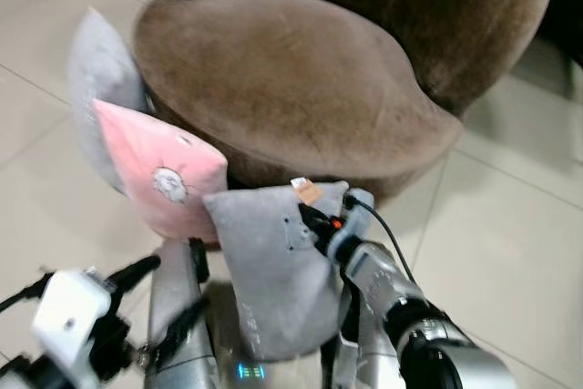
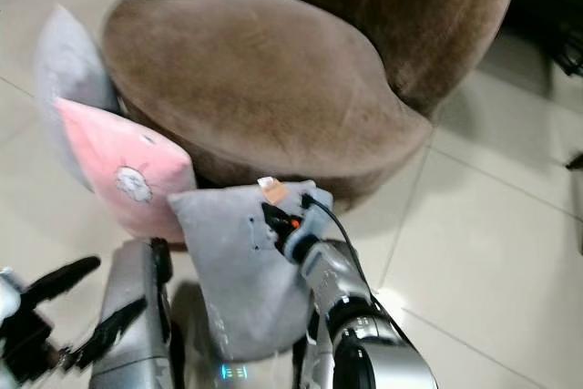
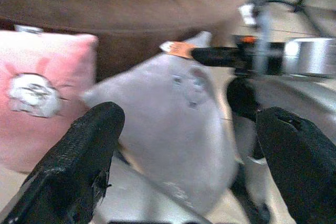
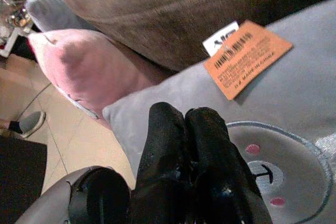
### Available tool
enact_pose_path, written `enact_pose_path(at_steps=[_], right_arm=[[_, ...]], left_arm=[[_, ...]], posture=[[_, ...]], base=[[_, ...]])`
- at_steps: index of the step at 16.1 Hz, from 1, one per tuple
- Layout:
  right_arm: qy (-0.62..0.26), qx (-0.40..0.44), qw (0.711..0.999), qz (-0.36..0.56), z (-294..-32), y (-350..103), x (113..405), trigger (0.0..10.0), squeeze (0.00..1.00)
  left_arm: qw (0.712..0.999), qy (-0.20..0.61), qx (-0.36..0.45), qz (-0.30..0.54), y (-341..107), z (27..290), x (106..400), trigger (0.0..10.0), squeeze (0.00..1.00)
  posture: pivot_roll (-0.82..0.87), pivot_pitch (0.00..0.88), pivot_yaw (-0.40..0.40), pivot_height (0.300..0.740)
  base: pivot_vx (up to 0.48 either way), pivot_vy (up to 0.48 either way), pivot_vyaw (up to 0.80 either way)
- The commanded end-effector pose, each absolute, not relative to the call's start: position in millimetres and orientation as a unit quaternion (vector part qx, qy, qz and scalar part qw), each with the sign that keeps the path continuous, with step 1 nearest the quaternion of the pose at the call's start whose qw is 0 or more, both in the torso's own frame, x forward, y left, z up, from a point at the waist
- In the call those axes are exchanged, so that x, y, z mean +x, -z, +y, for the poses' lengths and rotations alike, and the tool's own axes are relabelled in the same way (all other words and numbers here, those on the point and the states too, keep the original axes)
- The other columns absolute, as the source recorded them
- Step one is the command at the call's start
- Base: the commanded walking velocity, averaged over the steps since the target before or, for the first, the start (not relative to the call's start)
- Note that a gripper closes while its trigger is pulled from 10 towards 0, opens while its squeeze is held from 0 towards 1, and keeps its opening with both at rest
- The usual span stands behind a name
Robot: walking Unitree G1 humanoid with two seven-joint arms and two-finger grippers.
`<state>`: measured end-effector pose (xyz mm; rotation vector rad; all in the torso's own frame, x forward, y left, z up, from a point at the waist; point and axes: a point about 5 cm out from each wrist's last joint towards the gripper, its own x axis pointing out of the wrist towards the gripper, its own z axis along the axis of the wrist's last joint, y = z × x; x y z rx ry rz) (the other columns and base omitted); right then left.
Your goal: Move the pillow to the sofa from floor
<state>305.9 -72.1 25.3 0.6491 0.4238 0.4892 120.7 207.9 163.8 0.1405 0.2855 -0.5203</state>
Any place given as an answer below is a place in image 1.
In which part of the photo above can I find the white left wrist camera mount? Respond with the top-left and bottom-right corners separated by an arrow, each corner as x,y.
30,268 -> 117,383

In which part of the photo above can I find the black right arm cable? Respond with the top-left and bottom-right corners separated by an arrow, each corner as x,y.
343,192 -> 417,286

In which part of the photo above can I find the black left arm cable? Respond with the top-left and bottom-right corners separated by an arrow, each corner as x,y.
0,271 -> 54,314

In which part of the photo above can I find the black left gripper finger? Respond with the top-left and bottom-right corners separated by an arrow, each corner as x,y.
98,254 -> 163,297
137,296 -> 210,374

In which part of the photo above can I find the brown velvet sofa chair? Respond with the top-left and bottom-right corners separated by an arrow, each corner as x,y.
132,0 -> 558,204

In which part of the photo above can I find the grey pillow with orange tag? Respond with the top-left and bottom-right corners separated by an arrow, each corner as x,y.
202,179 -> 367,363

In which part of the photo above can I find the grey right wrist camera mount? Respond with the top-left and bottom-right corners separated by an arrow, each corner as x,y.
326,189 -> 377,263

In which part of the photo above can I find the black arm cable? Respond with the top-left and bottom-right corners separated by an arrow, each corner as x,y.
343,192 -> 417,286
0,271 -> 54,314

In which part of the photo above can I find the silver right robot leg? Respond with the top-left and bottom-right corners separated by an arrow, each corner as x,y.
328,302 -> 402,389

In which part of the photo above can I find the robot waist with green light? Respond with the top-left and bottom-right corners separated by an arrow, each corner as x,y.
217,353 -> 276,389

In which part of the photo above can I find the pink pillow with cartoon print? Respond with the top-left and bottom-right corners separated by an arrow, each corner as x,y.
91,99 -> 230,245

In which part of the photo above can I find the large light grey pillow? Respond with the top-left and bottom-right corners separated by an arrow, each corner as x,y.
68,8 -> 152,195

